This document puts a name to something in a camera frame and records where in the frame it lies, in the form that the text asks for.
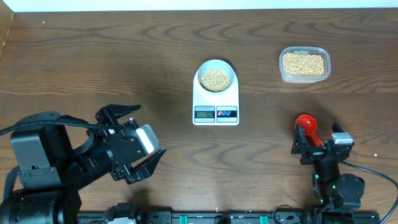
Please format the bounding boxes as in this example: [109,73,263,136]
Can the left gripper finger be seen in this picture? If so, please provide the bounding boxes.
[95,104,141,126]
[126,147,167,184]

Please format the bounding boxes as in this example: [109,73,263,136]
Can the red measuring scoop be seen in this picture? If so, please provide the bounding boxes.
[294,114,323,146]

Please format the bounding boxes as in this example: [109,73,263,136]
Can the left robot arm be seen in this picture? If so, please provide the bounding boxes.
[1,105,165,223]

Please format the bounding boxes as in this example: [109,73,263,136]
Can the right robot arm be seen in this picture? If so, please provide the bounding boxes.
[291,123,365,211]

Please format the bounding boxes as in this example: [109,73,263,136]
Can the white digital kitchen scale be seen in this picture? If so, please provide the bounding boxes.
[192,73,239,126]

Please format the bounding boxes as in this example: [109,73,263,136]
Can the soybeans in bowl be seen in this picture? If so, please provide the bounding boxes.
[200,69,231,93]

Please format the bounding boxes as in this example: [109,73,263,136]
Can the pale blue-grey bowl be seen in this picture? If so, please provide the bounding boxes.
[195,59,238,94]

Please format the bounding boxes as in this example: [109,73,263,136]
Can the soybeans in container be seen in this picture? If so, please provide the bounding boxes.
[282,53,325,77]

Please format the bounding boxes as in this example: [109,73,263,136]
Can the clear plastic container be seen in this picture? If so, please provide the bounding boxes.
[279,47,331,84]

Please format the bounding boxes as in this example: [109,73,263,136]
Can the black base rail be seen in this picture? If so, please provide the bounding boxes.
[76,203,381,224]

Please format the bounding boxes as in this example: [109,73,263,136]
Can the right black cable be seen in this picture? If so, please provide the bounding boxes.
[340,160,398,224]

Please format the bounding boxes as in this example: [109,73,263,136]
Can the black cable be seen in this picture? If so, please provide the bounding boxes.
[340,160,398,224]
[0,119,125,200]

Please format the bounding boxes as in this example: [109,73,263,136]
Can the left black cable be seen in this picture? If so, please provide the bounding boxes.
[0,119,125,200]

